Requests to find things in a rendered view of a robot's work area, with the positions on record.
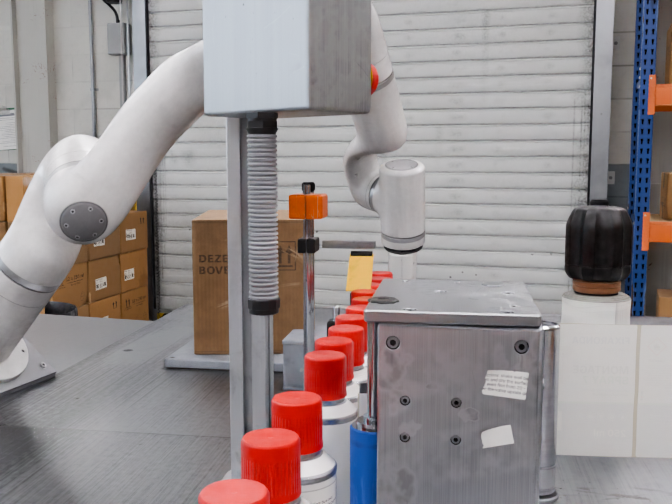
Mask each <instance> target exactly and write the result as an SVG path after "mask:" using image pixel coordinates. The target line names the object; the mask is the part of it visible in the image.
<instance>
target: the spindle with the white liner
mask: <svg viewBox="0 0 672 504"><path fill-rule="evenodd" d="M632 237H633V225H632V221H631V218H630V216H629V214H628V212H627V210H626V209H624V208H621V207H616V206H610V205H586V206H579V207H576V208H575V209H573V210H572V212H571V214H570V216H569V218H568V220H567V223H566V235H565V265H564V269H565V272H566V274H567V275H568V277H570V278H572V279H573V282H572V283H573V284H572V289H573V290H569V291H566V292H564V293H563V295H562V317H561V323H583V324H622V325H630V308H631V298H630V296H628V295H627V294H625V293H622V292H619V291H621V281H620V280H625V279H626V278H627V277H628V276H629V275H630V273H631V261H632Z"/></svg>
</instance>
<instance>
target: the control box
mask: <svg viewBox="0 0 672 504"><path fill-rule="evenodd" d="M203 54H204V108H205V115H207V116H209V117H229V118H246V113H247V112H275V113H278V119H279V118H299V117H319V116H339V115H360V114H367V113H369V112H370V108H371V86H372V79H373V74H372V67H371V0H203Z"/></svg>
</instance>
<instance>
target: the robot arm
mask: <svg viewBox="0 0 672 504"><path fill-rule="evenodd" d="M371 64H372V65H374V66H375V68H376V69H377V72H378V76H379V81H378V86H377V88H376V90H375V92H374V93H373V94H372V95H371V108H370V112H369V113H367V114H360V115H351V116H352V119H353V122H354V125H355V129H356V132H357V135H356V137H355V138H354V139H353V140H352V141H351V143H350V144H349V145H348V147H347V149H346V151H345V153H344V157H343V169H344V173H345V177H346V180H347V183H348V186H349V189H350V192H351V194H352V196H353V198H354V200H355V201H356V202H357V203H358V204H359V205H360V206H362V207H364V208H366V209H368V210H371V211H374V212H376V213H377V214H378V215H379V217H380V220H381V242H382V244H383V245H384V248H385V250H386V251H388V252H389V261H388V272H392V274H393V279H416V267H417V252H418V251H420V250H421V249H422V247H423V244H424V243H425V166H424V165H423V164H422V163H421V162H419V161H416V160H412V159H394V160H390V161H387V162H385V163H383V164H382V165H381V166H379V162H378V158H377V154H385V153H390V152H394V151H396V150H398V149H399V148H401V147H402V146H403V144H404V143H405V141H406V137H407V124H406V119H405V115H404V111H403V107H402V103H401V99H400V95H399V91H398V87H397V83H396V79H395V75H394V72H393V68H392V64H391V60H390V56H389V52H388V48H387V45H386V41H385V37H384V33H383V30H382V26H381V23H380V19H379V17H378V14H377V12H376V9H375V8H374V6H373V4H372V3H371ZM204 113H205V108H204V54H203V40H201V41H200V42H198V43H196V44H194V45H192V46H190V47H188V48H186V49H185V50H182V51H180V52H178V53H176V54H175V55H173V56H171V57H170V58H168V59H167V60H166V61H164V62H163V63H162V64H161V65H160V66H159V67H158V68H157V69H156V70H155V71H154V72H153V73H152V74H151V75H150V76H149V77H148V78H147V79H146V80H145V81H144V82H143V83H142V84H141V85H140V86H139V87H138V88H137V89H136V90H135V92H134V93H133V94H132V95H131V96H130V97H129V99H128V100H127V101H126V102H125V103H124V105H123V106H122V107H121V109H120V110H119V111H118V113H117V114H116V115H115V117H114V118H113V120H112V121H111V123H110V124H109V126H108V127H107V128H106V130H105V131H104V133H103V134H102V135H101V137H100V138H99V139H97V138H95V137H92V136H89V135H72V136H69V137H67V138H64V139H63V140H61V141H60V142H58V143H57V144H56V145H55V146H53V147H52V148H51V150H50V151H49V152H48V153H47V154H46V156H45V157H44V159H43V160H42V162H41V163H40V165H39V167H38V168H37V170H36V172H35V174H34V176H33V178H32V180H31V182H30V184H29V186H28V189H27V191H26V193H25V195H24V197H23V200H22V202H21V204H20V207H19V209H18V211H17V214H16V216H15V218H14V220H13V223H12V225H11V226H10V228H9V230H8V232H7V233H6V235H5V236H4V238H3V239H2V241H1V242H0V383H4V382H8V381H11V380H13V379H15V378H17V377H18V376H19V375H21V373H22V372H23V370H24V369H25V368H26V366H27V363H28V356H29V355H28V349H27V347H26V344H25V342H24V340H23V339H22V338H23V336H24V335H25V333H26V332H27V331H28V329H29V328H30V326H31V325H32V324H33V322H34V321H35V319H36V318H37V317H38V315H39V314H40V312H41V311H42V310H43V308H44V307H45V305H46V304H47V303H48V301H49V300H50V299H51V297H52V296H53V294H54V293H55V292H56V290H57V289H58V287H59V286H60V285H61V283H62V282H63V280H64V279H65V278H66V276H67V275H68V273H69V272H70V270H71V268H72V267H73V265H74V263H75V261H76V259H77V256H78V254H79V251H80V249H81V246H82V245H86V244H92V243H96V242H98V241H101V240H103V239H105V238H106V237H107V236H109V235H110V234H111V233H112V232H113V231H115V229H116V228H117V227H118V226H119V225H120V224H121V222H122V221H123V220H124V219H125V217H126V216H127V214H128V213H129V211H130V210H131V208H132V207H133V205H134V204H135V202H136V201H137V199H138V198H139V196H140V194H141V193H142V191H143V190H144V188H145V186H146V185H147V183H148V181H149V180H150V178H151V176H152V175H153V173H154V171H155V170H156V168H157V167H158V165H159V164H160V162H161V161H162V159H163V158H164V156H165V155H166V154H167V152H168V151H169V149H170V148H171V147H172V146H173V145H174V143H175V142H176V141H177V140H178V139H179V138H180V137H181V136H182V135H183V134H184V133H185V132H186V131H187V130H188V129H189V128H190V127H191V126H192V125H193V124H194V123H195V122H196V121H197V120H198V119H199V118H200V117H201V116H202V115H203V114H204Z"/></svg>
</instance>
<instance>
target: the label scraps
mask: <svg viewBox="0 0 672 504"><path fill-rule="evenodd" d="M528 376H529V373H524V372H516V371H506V370H488V371H487V375H486V377H485V380H486V383H485V386H484V387H483V389H482V393H483V394H486V395H494V396H501V397H508V398H515V399H523V400H525V399H526V391H527V384H528ZM481 439H482V443H483V445H484V446H483V448H488V447H494V446H500V445H506V444H513V443H514V440H513V435H512V430H511V425H506V426H500V427H496V428H492V429H489V430H486V431H484V432H482V434H481Z"/></svg>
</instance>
